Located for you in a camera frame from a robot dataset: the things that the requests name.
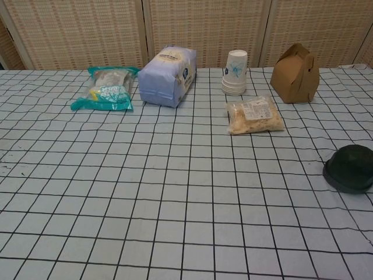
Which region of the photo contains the white paper cup blue flower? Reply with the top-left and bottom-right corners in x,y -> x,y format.
223,50 -> 249,85

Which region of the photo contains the lavender paper flour bag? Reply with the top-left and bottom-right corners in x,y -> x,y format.
137,44 -> 198,109

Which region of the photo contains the clear bag of dried food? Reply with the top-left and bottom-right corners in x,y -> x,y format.
225,94 -> 286,135

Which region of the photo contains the teal snack bag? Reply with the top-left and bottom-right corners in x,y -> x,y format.
70,66 -> 140,113

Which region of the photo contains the woven bamboo screen panel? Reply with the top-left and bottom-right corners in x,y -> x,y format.
266,0 -> 373,67
0,0 -> 150,71
144,0 -> 273,68

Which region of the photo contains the brown kraft paper box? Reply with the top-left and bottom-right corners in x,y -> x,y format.
270,43 -> 321,104

